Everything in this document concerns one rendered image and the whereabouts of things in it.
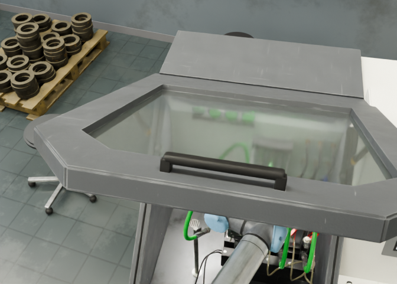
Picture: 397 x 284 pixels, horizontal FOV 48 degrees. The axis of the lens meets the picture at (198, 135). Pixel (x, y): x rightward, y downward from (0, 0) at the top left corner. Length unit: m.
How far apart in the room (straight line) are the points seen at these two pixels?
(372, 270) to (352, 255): 0.10
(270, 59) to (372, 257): 0.77
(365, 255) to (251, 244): 0.60
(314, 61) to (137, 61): 2.76
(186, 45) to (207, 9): 2.41
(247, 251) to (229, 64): 0.73
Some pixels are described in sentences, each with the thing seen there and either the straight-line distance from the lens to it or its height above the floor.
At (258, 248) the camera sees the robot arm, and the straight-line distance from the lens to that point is 1.16.
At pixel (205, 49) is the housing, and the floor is 1.50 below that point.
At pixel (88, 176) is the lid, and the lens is 0.66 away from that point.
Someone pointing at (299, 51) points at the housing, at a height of 1.50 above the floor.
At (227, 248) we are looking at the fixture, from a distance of 1.71.
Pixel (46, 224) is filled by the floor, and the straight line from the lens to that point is 3.11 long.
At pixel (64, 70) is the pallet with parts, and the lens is 4.02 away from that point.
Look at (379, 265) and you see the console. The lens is 1.69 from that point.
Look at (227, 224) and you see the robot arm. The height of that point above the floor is 1.44.
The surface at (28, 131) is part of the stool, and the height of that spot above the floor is 0.55.
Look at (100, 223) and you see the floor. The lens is 3.01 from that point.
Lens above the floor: 2.46
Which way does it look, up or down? 46 degrees down
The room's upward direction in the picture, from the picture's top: 1 degrees counter-clockwise
